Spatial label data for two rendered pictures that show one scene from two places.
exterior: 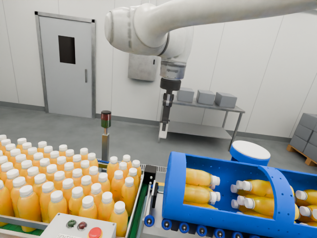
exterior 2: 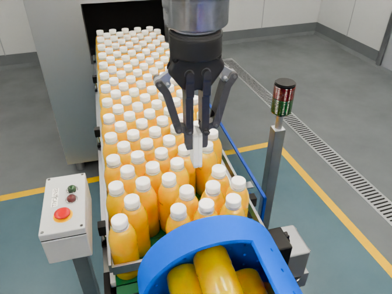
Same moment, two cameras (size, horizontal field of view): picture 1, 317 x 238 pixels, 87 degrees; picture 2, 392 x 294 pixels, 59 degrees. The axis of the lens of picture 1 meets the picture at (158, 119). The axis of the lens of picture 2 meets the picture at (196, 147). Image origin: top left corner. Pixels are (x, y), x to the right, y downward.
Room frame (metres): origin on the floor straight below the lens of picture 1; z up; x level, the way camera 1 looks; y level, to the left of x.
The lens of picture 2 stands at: (0.47, -0.49, 1.70)
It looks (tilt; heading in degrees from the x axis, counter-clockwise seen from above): 35 degrees down; 73
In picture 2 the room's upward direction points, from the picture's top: straight up
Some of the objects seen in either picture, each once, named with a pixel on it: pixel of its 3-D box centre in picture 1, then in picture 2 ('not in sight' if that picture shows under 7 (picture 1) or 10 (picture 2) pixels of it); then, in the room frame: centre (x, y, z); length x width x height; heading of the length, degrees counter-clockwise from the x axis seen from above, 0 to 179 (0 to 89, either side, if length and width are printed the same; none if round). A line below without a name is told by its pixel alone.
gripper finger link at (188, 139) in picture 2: (164, 125); (182, 136); (0.59, -0.03, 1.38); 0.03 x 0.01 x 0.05; 177
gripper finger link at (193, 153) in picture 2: (163, 130); (193, 147); (0.61, -0.03, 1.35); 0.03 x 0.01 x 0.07; 87
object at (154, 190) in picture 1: (154, 197); not in sight; (0.63, -0.03, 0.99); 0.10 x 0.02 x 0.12; 177
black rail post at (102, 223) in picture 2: not in sight; (103, 233); (0.42, 0.21, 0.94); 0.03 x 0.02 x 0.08; 87
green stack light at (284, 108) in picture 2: (105, 122); (282, 104); (1.00, 0.34, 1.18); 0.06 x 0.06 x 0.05
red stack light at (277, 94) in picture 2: (106, 115); (283, 91); (1.00, 0.34, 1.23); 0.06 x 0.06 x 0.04
